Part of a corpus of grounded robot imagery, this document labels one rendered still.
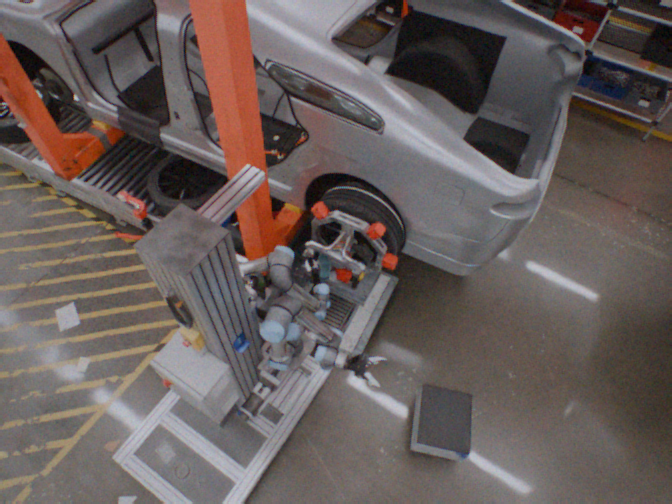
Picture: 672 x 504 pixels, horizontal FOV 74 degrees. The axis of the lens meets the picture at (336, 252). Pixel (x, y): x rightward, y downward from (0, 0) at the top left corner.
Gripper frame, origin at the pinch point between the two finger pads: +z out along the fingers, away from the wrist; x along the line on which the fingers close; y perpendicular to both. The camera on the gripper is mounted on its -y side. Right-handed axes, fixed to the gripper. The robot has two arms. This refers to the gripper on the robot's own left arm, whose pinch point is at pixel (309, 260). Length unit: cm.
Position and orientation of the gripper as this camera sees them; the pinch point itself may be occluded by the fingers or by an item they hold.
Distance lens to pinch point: 305.5
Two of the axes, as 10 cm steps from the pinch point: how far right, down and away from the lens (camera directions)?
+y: -0.4, 5.6, 8.3
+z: -3.1, -7.9, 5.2
